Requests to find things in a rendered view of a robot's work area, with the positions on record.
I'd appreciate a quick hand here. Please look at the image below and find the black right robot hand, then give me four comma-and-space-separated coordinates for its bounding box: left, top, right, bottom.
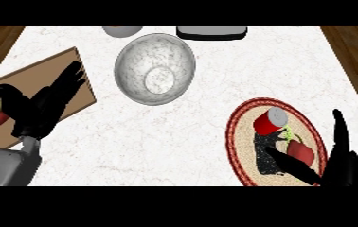
265, 109, 358, 187

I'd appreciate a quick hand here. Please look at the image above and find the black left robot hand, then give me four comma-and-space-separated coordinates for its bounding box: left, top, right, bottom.
0, 60, 90, 141

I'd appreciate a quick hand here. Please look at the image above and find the red can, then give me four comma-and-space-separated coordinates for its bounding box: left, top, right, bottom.
252, 107, 290, 136

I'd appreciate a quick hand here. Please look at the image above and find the round woven red-rimmed placemat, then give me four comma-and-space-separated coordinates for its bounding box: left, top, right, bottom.
225, 97, 328, 187

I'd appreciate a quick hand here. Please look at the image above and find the grey marble bowl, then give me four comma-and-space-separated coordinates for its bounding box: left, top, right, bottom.
114, 32, 197, 106

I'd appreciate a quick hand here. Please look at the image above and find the small red object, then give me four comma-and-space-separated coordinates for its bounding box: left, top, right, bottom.
0, 111, 12, 127

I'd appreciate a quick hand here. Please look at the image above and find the brown wooden cutting board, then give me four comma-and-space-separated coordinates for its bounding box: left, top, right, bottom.
0, 46, 98, 150

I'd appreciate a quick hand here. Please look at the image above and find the small grey cup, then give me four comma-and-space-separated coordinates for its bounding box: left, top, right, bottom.
101, 25, 145, 39

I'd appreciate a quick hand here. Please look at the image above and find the grey appliance with black base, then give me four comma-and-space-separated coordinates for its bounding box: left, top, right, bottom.
175, 25, 249, 42

